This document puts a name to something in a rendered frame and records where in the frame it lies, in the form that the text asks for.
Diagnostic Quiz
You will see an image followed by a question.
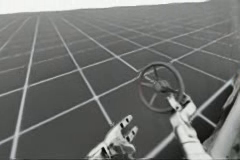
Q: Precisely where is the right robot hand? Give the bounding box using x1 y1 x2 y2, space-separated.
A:
166 93 198 130

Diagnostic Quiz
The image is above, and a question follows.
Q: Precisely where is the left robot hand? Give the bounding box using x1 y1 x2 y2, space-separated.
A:
104 114 140 158

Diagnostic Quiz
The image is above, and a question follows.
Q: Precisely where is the dark steering wheel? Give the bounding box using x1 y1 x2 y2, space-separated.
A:
137 61 187 114

